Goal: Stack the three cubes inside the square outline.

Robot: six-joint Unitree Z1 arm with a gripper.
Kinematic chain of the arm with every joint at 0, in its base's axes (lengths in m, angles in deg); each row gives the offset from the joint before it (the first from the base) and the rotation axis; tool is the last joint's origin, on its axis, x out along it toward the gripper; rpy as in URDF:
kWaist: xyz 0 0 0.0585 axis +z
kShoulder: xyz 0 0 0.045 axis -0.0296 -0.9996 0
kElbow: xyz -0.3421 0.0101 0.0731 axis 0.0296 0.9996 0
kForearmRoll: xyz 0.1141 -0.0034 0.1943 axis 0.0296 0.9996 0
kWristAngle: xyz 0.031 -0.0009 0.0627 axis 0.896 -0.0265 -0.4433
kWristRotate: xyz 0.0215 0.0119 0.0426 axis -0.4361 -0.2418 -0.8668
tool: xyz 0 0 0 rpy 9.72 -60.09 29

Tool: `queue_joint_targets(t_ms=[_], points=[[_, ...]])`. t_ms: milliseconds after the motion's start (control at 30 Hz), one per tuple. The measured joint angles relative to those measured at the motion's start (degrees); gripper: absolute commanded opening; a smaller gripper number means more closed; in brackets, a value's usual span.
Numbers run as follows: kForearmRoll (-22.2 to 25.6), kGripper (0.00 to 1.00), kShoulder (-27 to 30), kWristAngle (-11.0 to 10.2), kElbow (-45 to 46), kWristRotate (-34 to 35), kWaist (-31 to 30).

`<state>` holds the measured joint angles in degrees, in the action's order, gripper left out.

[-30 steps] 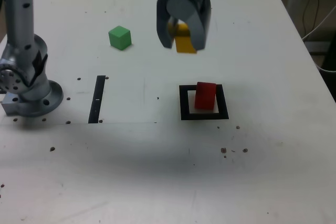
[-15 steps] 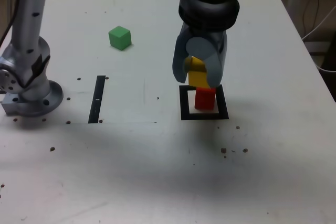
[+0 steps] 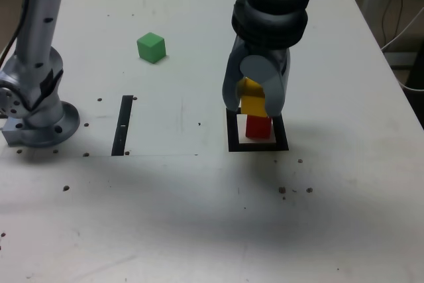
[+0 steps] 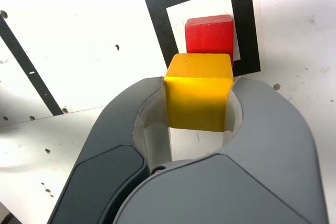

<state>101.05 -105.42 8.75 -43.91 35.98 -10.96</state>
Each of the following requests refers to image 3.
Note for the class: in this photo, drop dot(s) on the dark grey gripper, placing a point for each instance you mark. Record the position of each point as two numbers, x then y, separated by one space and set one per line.
271 52

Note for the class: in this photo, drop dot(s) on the yellow cube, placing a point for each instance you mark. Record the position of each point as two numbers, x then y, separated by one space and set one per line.
253 104

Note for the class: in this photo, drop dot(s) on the red cube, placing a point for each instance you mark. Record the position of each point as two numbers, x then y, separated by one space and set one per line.
258 129

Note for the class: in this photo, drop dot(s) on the green cube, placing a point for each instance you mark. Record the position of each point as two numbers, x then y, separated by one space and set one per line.
150 49

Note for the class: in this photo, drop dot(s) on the black tape square outline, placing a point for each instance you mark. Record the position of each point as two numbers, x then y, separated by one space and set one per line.
232 137

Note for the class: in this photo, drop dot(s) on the black tape strip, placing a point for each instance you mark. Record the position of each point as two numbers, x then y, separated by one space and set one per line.
122 137

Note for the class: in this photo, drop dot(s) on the grey bar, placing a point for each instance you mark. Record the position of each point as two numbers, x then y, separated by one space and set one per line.
399 59

